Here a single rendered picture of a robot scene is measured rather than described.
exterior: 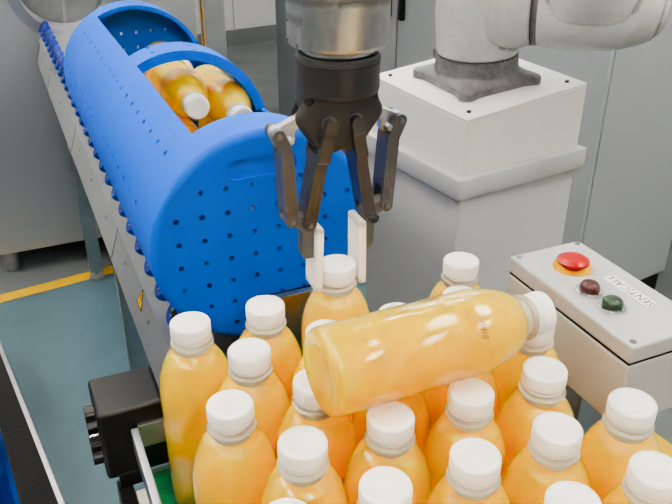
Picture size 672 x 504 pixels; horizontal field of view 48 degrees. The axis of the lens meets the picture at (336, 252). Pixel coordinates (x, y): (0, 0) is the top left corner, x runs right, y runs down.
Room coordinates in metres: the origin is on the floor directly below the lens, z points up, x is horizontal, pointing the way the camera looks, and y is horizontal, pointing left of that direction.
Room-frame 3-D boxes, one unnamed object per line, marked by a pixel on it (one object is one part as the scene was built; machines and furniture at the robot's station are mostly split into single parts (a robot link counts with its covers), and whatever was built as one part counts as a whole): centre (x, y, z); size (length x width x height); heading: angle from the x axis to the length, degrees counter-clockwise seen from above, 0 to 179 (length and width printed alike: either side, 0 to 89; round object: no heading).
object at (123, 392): (0.66, 0.23, 0.95); 0.10 x 0.07 x 0.10; 114
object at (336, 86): (0.67, 0.00, 1.32); 0.08 x 0.07 x 0.09; 113
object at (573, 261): (0.75, -0.27, 1.11); 0.04 x 0.04 x 0.01
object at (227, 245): (1.24, 0.26, 1.09); 0.88 x 0.28 x 0.28; 24
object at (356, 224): (0.68, -0.02, 1.16); 0.03 x 0.01 x 0.07; 23
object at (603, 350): (0.71, -0.29, 1.05); 0.20 x 0.10 x 0.10; 24
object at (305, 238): (0.65, 0.04, 1.19); 0.03 x 0.01 x 0.05; 113
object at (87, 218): (2.61, 0.94, 0.31); 0.06 x 0.06 x 0.63; 24
